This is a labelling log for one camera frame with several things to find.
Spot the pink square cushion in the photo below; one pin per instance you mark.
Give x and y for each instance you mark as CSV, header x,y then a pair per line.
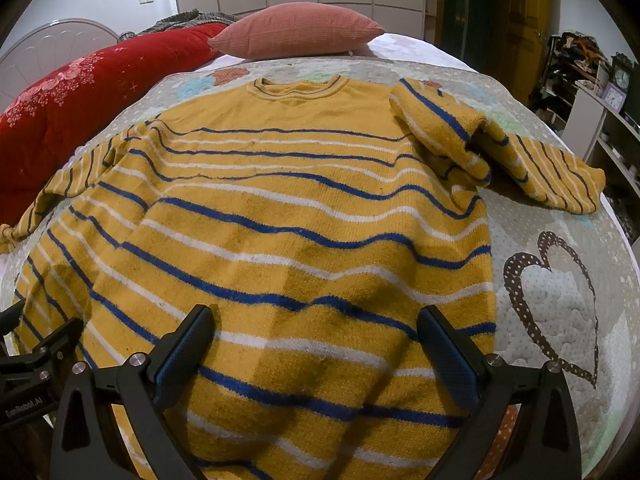
x,y
292,29

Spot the white arched headboard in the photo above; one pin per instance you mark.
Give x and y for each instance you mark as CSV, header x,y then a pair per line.
x,y
48,48

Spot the small purple alarm clock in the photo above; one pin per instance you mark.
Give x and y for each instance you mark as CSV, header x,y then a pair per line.
x,y
613,97

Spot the pink white fleece bedsheet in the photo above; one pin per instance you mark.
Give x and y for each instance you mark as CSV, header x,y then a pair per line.
x,y
397,47

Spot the white cluttered shelf unit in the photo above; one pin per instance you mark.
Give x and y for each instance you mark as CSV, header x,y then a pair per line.
x,y
568,98

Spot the grey knitted blanket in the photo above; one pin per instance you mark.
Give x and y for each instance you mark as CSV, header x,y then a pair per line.
x,y
182,20

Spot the red floral bolster pillow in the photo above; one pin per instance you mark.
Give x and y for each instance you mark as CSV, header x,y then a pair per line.
x,y
45,124

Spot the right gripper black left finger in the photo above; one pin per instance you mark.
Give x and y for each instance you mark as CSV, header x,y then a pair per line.
x,y
87,443

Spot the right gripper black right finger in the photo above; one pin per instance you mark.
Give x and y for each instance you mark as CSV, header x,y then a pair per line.
x,y
544,442

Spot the yellow striped knit sweater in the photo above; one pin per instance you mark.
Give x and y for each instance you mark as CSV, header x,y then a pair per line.
x,y
316,219

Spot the brown wooden door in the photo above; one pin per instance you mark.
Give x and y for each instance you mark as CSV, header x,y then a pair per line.
x,y
522,32

